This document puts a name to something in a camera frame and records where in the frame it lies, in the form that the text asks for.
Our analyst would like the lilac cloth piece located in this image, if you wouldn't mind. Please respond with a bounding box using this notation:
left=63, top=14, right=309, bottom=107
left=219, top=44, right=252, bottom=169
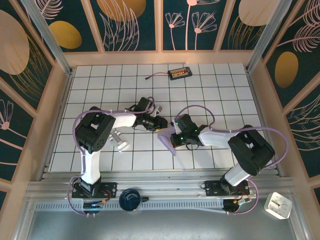
left=157, top=124, right=181, bottom=157

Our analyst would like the white square clock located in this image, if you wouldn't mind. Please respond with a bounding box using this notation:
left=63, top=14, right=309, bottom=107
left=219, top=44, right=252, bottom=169
left=264, top=191, right=293, bottom=220

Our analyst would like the black charger board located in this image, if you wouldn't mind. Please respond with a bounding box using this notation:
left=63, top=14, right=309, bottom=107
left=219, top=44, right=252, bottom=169
left=167, top=67, right=193, bottom=81

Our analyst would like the dark blue cup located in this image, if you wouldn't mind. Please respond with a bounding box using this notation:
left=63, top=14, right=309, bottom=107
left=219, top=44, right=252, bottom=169
left=118, top=188, right=150, bottom=213

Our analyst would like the small controller circuit board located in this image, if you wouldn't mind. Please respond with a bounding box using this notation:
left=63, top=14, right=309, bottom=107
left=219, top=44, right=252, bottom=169
left=82, top=201, right=106, bottom=217
left=223, top=198, right=252, bottom=215

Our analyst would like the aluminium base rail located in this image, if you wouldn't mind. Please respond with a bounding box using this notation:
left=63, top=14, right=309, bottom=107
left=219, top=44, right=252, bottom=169
left=24, top=169, right=297, bottom=202

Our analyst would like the thin red cable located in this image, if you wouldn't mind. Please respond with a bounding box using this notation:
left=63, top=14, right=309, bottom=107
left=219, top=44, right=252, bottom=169
left=144, top=71, right=171, bottom=81

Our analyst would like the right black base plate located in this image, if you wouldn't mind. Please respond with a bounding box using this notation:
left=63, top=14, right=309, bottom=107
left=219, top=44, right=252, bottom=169
left=204, top=180, right=250, bottom=197

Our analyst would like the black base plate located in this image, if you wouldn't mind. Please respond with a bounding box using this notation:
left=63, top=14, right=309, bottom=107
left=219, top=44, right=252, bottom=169
left=71, top=182, right=118, bottom=200
left=204, top=180, right=250, bottom=197

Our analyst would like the perforated metal cable tray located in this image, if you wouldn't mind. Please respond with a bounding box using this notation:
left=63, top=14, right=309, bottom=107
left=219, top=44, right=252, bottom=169
left=34, top=201, right=226, bottom=211

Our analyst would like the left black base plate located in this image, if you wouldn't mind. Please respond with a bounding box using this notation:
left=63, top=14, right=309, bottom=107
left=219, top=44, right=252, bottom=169
left=71, top=182, right=118, bottom=200

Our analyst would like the aluminium side rail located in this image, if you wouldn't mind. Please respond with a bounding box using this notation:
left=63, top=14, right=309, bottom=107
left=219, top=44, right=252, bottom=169
left=37, top=71, right=75, bottom=181
left=246, top=69, right=286, bottom=177

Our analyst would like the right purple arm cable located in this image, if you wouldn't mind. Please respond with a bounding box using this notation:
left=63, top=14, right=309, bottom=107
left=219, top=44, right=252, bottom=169
left=174, top=104, right=290, bottom=216

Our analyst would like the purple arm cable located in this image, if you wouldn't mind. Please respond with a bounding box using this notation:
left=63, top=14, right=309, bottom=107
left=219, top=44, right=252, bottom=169
left=67, top=96, right=157, bottom=218
left=174, top=104, right=290, bottom=216

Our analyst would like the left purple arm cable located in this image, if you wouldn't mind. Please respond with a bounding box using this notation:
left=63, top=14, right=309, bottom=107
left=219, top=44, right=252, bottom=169
left=67, top=96, right=157, bottom=218

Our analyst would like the aluminium corner post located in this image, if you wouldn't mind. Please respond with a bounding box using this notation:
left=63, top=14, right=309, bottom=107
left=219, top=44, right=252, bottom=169
left=19, top=0, right=75, bottom=77
left=245, top=0, right=292, bottom=73

